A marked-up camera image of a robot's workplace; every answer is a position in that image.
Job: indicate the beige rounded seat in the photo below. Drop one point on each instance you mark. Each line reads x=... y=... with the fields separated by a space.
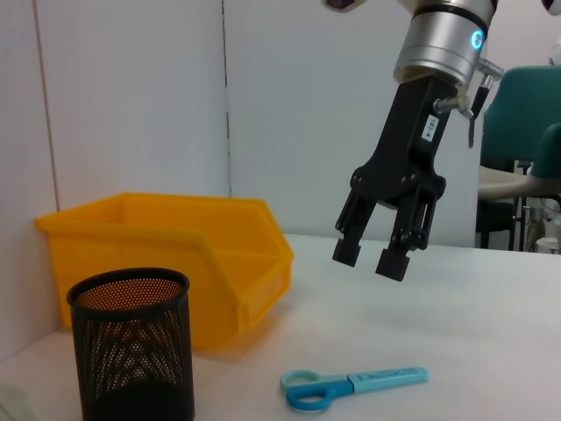
x=504 y=184

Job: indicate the yellow plastic bin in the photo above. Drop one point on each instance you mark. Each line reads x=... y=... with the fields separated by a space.
x=131 y=245

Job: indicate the white equipment base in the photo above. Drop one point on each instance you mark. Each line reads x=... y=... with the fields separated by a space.
x=543 y=232

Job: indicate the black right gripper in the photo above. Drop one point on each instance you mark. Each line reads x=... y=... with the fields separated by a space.
x=407 y=144

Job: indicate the blue scissors with cover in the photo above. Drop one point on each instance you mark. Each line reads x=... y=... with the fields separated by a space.
x=377 y=378

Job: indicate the large green chair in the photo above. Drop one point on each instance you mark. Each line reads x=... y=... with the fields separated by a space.
x=517 y=114

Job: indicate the small green chair back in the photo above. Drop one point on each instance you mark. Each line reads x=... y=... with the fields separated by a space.
x=550 y=153

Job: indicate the black mesh pen holder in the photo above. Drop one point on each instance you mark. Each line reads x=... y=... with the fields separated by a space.
x=131 y=351

